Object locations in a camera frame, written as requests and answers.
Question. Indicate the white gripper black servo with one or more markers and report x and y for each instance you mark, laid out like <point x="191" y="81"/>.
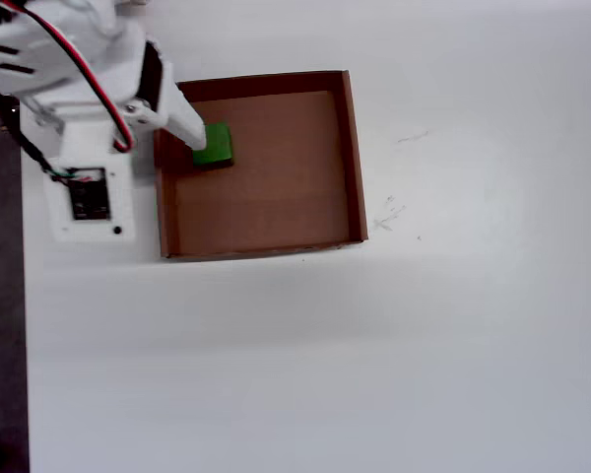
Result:
<point x="181" y="114"/>

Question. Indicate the brown cardboard box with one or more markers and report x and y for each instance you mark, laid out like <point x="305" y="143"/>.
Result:
<point x="276" y="197"/>

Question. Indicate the green cube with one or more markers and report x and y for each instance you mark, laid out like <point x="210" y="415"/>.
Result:
<point x="219" y="148"/>

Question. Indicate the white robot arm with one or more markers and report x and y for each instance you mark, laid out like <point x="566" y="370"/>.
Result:
<point x="39" y="74"/>

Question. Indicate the black camera circuit board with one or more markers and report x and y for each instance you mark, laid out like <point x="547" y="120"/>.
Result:
<point x="88" y="202"/>

